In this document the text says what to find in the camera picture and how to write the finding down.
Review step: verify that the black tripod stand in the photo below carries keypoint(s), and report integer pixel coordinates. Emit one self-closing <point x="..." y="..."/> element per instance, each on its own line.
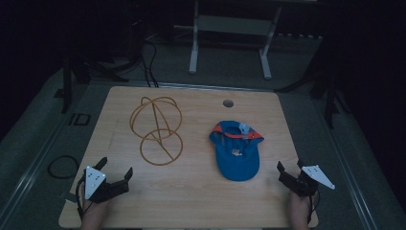
<point x="330" y="96"/>
<point x="67" y="86"/>

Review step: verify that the white metal desk frame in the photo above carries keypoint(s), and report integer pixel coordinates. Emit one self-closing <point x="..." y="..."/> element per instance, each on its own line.
<point x="194" y="48"/>

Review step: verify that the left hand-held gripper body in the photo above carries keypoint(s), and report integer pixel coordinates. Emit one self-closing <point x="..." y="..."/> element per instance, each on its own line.
<point x="94" y="180"/>

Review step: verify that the person's right hand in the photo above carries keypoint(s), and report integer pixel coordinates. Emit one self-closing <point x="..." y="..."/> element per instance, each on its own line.
<point x="299" y="211"/>

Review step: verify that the blue cap with orange trim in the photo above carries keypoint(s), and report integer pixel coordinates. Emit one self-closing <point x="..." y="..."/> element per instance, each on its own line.
<point x="236" y="153"/>

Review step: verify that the person's left hand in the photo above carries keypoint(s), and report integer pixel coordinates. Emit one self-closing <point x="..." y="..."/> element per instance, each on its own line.
<point x="94" y="214"/>

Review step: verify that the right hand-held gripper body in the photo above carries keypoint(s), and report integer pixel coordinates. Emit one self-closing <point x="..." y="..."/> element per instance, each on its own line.
<point x="304" y="183"/>

